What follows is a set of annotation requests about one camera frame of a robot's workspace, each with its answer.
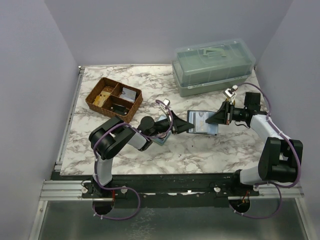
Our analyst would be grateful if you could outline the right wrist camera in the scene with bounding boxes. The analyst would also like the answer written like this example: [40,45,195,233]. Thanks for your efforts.
[223,85,238,104]

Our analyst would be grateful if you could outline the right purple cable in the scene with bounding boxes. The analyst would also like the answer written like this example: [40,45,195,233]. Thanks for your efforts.
[229,83,302,218]

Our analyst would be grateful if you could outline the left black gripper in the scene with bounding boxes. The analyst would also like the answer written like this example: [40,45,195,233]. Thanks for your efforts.
[148,110,194,138]

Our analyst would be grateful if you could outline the black item in basket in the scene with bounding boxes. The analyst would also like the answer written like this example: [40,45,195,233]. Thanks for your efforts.
[110,104,129,116]

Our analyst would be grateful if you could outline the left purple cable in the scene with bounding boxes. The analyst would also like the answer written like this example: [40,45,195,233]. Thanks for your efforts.
[91,99,175,221]

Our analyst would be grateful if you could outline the green plastic storage box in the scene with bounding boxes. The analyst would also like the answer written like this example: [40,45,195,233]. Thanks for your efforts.
[171,38,256,97]

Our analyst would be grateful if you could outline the gold cards in basket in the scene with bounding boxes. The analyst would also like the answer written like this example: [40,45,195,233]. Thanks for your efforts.
[93,91,111,108]

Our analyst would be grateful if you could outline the aluminium frame rail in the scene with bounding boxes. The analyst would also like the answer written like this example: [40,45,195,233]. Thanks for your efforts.
[53,66,86,172]

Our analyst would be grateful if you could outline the purple cable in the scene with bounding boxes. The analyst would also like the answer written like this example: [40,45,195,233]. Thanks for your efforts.
[91,99,175,221]
[229,83,302,218]

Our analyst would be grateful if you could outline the brown woven divided basket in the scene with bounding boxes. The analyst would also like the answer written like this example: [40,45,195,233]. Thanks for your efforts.
[85,77,143,123]

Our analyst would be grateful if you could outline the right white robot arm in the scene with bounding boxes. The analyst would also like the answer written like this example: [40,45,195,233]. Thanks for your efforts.
[205,92,303,196]

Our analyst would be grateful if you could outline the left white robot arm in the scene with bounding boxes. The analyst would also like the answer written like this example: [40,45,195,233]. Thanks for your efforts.
[88,110,195,198]

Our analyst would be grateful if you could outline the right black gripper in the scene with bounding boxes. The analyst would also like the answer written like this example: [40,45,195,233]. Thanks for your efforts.
[205,101,247,126]

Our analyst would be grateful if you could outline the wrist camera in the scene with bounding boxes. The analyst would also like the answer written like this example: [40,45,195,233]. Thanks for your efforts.
[159,98,171,115]
[223,85,238,104]

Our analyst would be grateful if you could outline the black leather card holder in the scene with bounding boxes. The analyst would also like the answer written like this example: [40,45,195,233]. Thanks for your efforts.
[186,110,219,136]

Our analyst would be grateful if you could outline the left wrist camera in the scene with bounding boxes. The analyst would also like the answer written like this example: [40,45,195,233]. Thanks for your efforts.
[159,98,171,115]

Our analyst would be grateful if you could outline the black metal base rail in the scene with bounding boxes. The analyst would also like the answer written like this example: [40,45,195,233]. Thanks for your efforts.
[51,172,259,209]

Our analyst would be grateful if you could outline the white VIP card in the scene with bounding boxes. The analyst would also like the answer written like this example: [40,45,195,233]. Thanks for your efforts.
[119,87,137,103]

